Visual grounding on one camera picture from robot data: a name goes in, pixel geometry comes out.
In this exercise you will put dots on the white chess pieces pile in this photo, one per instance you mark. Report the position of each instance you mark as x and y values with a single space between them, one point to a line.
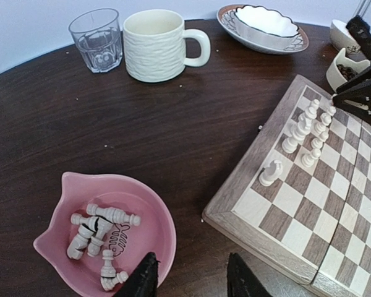
89 239

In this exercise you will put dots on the white knight chess piece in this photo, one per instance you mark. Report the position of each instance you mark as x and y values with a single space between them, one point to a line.
271 173

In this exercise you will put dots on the clear drinking glass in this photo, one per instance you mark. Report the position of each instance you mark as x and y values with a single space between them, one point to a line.
97 36

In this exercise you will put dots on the patterned ceramic plate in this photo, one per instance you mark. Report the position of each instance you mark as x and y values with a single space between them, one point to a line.
226 16

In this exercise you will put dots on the cream cat-ear bowl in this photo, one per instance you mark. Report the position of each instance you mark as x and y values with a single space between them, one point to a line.
334 75

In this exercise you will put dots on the white queen chess piece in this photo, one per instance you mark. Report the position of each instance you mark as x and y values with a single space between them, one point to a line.
307 117

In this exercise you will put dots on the white king chess piece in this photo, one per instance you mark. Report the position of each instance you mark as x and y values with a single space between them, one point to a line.
298 135

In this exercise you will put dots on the wooden chess board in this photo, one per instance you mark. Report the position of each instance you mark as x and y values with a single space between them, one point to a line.
312 224

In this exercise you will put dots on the cream ribbed mug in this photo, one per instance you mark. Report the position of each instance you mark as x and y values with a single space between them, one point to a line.
155 45

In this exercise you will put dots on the pink cat-ear bowl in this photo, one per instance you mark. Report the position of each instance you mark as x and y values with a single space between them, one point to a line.
156 232

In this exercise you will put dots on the small white floral bowl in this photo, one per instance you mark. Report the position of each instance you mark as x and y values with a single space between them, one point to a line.
341 38

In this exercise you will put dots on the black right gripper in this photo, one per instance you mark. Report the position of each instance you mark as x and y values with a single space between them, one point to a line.
357 103

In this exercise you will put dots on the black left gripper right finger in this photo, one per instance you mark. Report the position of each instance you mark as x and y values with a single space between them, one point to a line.
241 281

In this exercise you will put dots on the dark chess pieces pile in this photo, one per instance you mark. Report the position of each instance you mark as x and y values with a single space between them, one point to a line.
347 72

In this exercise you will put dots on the white pawn chess piece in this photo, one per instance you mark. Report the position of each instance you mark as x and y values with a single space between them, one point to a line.
317 142

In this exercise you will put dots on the white scalloped bowl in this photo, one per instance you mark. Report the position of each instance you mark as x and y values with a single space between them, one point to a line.
266 27

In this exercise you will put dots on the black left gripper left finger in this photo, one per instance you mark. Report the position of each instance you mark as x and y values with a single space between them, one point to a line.
143 281

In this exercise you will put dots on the right aluminium frame post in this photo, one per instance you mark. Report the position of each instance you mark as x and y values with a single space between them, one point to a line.
362 8

